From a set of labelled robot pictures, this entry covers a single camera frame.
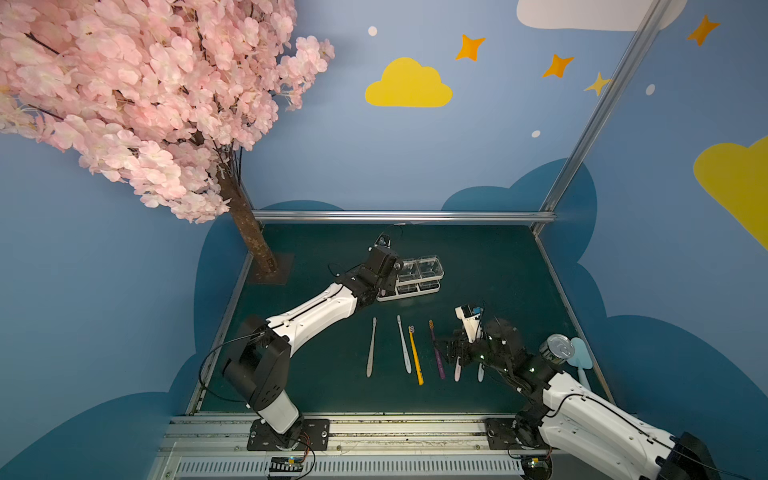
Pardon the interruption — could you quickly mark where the grey white toothbrush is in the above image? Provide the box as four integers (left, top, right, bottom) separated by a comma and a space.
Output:
366, 317, 378, 378

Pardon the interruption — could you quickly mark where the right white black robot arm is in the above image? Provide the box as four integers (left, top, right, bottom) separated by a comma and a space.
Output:
435, 319, 724, 479

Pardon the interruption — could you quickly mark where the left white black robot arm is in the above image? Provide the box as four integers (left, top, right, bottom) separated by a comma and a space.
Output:
222, 245, 404, 448

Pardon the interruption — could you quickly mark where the white toothbrush holder rack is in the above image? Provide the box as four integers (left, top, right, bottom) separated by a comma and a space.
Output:
377, 256, 444, 302

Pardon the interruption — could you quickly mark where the yellow toothbrush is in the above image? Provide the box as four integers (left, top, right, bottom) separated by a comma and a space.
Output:
408, 325, 424, 386

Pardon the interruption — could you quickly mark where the purple toothbrush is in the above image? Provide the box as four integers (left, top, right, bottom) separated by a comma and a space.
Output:
428, 319, 446, 380

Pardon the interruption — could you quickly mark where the small metal can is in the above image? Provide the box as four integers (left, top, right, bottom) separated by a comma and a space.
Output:
539, 333, 575, 365

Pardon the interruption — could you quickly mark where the light blue brush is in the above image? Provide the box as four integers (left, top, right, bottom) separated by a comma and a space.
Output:
567, 337, 593, 391

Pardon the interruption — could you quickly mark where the right green circuit board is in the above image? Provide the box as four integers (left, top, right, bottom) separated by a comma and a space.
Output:
521, 457, 552, 480

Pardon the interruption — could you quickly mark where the green circuit board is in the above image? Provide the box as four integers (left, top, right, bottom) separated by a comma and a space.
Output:
267, 456, 306, 479
521, 457, 552, 480

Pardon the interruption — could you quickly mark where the left green circuit board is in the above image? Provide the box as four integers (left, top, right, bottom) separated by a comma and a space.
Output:
267, 456, 306, 479

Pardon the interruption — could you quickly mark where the pink cherry blossom tree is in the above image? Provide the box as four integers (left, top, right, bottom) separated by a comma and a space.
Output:
1, 0, 335, 276

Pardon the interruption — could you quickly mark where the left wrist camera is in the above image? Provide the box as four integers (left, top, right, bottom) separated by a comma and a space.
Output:
375, 233, 392, 248

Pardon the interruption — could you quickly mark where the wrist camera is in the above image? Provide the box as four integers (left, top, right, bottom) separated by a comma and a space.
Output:
455, 304, 484, 343
375, 233, 392, 248

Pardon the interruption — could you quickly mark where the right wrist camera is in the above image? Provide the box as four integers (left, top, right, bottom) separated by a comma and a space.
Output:
455, 304, 484, 343

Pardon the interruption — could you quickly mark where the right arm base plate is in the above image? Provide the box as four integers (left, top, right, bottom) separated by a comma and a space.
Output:
484, 417, 541, 450

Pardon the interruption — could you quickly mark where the tree base plate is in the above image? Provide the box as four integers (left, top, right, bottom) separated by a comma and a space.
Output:
246, 252, 295, 285

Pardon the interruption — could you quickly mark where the aluminium frame back bar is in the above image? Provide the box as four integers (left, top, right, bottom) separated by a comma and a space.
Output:
252, 210, 556, 224

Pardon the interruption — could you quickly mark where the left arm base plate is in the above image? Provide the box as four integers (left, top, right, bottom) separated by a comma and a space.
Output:
246, 416, 330, 451

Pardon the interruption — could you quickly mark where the aluminium frame upright post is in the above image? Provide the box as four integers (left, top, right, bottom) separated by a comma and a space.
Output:
539, 0, 673, 222

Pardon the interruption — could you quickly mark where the aluminium rail front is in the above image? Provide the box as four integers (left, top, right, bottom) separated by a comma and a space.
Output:
146, 412, 643, 480

